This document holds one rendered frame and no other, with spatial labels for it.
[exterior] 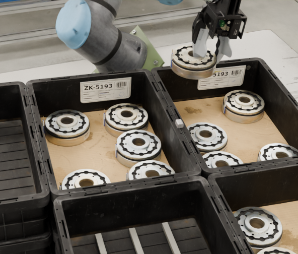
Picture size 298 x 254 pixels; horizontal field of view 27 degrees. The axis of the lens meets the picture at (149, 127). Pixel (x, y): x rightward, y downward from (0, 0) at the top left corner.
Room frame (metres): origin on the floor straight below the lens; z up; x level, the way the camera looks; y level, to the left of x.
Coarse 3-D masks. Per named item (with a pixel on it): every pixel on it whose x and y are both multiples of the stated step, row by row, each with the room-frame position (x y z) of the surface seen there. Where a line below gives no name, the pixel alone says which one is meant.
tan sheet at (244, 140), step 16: (224, 96) 1.37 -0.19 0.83; (192, 112) 1.28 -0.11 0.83; (208, 112) 1.29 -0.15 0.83; (224, 128) 1.23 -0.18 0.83; (240, 128) 1.23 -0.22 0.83; (256, 128) 1.24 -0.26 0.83; (272, 128) 1.24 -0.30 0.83; (240, 144) 1.17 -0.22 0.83; (256, 144) 1.17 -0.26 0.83; (256, 160) 1.11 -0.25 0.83
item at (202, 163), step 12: (228, 60) 1.38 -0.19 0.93; (240, 60) 1.39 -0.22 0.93; (252, 60) 1.39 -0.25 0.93; (156, 72) 1.30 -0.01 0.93; (276, 84) 1.29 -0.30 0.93; (168, 96) 1.20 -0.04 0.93; (288, 96) 1.24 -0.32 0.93; (204, 168) 0.95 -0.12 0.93; (216, 168) 0.96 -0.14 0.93; (228, 168) 0.96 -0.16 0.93; (240, 168) 0.96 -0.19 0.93
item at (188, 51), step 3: (186, 51) 1.26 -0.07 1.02; (189, 51) 1.26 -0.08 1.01; (192, 51) 1.27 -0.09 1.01; (186, 54) 1.25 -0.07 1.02; (186, 57) 1.24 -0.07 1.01; (189, 57) 1.23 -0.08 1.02; (192, 57) 1.23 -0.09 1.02; (195, 57) 1.24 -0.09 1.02; (198, 57) 1.24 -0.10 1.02; (201, 57) 1.24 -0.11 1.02; (204, 57) 1.25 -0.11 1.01; (192, 60) 1.23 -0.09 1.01; (195, 60) 1.23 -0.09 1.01; (198, 60) 1.23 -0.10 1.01
